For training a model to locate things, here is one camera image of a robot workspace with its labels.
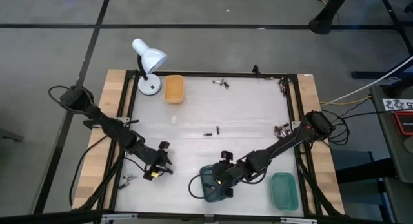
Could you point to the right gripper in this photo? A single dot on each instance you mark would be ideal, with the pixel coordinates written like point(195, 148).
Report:
point(226, 174)

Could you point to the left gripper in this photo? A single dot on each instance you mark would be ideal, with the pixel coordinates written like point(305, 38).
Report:
point(151, 162)

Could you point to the blue plastic bin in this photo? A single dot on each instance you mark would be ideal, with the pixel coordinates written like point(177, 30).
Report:
point(209, 195)

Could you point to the green plastic bin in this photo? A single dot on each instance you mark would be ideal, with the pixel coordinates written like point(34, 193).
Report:
point(284, 191)

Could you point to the yellow plastic bin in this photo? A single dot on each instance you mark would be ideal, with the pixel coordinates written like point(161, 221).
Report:
point(174, 88)

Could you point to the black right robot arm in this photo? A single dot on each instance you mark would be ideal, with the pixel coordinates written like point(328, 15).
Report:
point(277, 146)

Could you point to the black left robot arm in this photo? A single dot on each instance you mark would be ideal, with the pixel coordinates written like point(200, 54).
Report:
point(109, 127)

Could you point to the white desk lamp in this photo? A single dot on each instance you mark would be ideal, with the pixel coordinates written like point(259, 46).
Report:
point(151, 57)

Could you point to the dark small battery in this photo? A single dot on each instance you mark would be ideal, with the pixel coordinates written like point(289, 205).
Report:
point(283, 90)
point(281, 81)

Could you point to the dark grey side desk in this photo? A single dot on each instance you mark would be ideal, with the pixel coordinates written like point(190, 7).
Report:
point(387, 146)

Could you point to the black stand foot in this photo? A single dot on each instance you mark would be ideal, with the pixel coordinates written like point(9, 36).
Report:
point(322, 22)

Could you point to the white marker paper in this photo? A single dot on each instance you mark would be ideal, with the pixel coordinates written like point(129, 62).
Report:
point(397, 104)

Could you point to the red black device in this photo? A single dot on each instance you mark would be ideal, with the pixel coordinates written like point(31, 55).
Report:
point(405, 122)

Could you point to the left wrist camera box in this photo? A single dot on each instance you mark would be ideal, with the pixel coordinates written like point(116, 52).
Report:
point(164, 145)

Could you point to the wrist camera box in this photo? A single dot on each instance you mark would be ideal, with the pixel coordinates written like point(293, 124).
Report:
point(164, 145)
point(226, 155)

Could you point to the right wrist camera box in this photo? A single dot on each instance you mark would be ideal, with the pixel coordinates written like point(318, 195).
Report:
point(226, 155)

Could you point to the black frame bracket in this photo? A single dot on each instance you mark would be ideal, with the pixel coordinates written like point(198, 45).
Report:
point(256, 70)

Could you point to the black desk leg frame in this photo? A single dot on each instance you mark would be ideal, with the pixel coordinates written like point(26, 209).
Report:
point(368, 74)

